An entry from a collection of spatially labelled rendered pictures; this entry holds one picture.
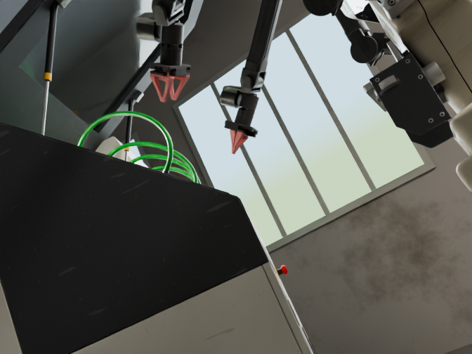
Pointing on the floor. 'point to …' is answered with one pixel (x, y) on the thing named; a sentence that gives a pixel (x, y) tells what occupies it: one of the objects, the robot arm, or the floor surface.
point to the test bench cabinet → (217, 323)
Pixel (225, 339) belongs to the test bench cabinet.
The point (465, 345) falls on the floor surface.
